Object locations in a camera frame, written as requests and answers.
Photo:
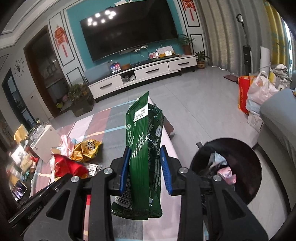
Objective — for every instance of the dark wooden display cabinet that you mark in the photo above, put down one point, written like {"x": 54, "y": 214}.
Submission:
{"x": 48, "y": 69}

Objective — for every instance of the small framed picture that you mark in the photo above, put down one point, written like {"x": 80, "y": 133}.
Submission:
{"x": 153, "y": 55}

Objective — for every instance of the grey storage box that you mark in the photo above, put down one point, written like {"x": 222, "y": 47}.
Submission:
{"x": 97, "y": 74}

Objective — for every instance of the tablet with white frame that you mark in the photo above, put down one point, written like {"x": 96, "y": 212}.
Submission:
{"x": 19, "y": 190}

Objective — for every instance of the black round bin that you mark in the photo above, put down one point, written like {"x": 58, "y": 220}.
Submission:
{"x": 242, "y": 157}

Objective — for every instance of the small red blue display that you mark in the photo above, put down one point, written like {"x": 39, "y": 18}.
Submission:
{"x": 115, "y": 68}

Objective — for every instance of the clear plastic wrapper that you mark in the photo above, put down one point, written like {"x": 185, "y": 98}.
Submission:
{"x": 207, "y": 170}

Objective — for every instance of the large pink plastic bag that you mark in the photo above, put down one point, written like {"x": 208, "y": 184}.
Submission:
{"x": 67, "y": 144}

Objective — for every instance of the small red figure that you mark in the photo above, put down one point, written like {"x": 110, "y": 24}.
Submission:
{"x": 35, "y": 160}

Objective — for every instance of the beige printed packet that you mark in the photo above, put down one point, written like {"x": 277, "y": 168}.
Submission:
{"x": 26, "y": 162}

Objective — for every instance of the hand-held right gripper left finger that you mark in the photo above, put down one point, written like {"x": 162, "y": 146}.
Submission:
{"x": 124, "y": 171}

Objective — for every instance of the black framed door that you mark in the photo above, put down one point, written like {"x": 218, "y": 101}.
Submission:
{"x": 16, "y": 99}

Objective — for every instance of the upright vacuum cleaner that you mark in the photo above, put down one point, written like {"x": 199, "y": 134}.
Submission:
{"x": 246, "y": 55}

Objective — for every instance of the orange shopping bag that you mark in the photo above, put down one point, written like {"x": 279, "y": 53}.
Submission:
{"x": 242, "y": 95}

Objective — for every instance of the grey curtain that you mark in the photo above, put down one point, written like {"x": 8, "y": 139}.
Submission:
{"x": 226, "y": 34}

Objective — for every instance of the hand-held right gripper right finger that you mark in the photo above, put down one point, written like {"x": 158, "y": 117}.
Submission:
{"x": 166, "y": 171}

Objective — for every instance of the white plastic bag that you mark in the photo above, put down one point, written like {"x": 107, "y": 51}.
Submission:
{"x": 261, "y": 90}

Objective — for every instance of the clear plastic container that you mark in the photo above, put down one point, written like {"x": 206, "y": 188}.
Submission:
{"x": 37, "y": 132}

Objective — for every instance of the grey cloth bundle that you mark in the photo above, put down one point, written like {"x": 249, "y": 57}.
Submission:
{"x": 281, "y": 74}

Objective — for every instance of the green snack bag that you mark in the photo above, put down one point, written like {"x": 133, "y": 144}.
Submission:
{"x": 143, "y": 139}

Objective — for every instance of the plants in dark planter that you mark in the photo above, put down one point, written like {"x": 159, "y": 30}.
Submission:
{"x": 79, "y": 97}

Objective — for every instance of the grey sofa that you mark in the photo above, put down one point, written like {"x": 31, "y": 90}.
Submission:
{"x": 279, "y": 129}

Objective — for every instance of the red snack packet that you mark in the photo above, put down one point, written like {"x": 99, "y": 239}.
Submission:
{"x": 67, "y": 166}

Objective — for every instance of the white box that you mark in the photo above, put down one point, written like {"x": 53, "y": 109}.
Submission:
{"x": 45, "y": 146}

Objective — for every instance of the small pink bag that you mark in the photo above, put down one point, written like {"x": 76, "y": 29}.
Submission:
{"x": 226, "y": 175}

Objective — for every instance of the black wall clock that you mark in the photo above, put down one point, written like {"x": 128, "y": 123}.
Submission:
{"x": 19, "y": 67}

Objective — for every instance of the small potted plant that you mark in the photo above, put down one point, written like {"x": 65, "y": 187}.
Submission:
{"x": 201, "y": 60}

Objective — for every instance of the white and blue wrapper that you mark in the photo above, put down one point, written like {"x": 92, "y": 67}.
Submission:
{"x": 218, "y": 158}

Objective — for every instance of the gold snack bag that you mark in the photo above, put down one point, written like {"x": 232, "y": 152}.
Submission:
{"x": 85, "y": 149}

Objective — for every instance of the white printed label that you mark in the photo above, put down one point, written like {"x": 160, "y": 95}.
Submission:
{"x": 92, "y": 168}

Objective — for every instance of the brown floor mat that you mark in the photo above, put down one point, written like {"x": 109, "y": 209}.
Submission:
{"x": 231, "y": 77}

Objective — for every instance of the tall potted plant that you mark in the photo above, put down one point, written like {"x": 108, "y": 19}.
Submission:
{"x": 186, "y": 44}

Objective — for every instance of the white television cabinet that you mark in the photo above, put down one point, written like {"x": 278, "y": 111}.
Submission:
{"x": 148, "y": 71}

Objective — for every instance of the red knot wall hanging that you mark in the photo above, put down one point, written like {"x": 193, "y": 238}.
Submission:
{"x": 188, "y": 7}
{"x": 61, "y": 37}

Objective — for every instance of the large black television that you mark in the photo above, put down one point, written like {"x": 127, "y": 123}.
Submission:
{"x": 129, "y": 30}

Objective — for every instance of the white desk calendar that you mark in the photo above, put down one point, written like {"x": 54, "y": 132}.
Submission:
{"x": 164, "y": 49}

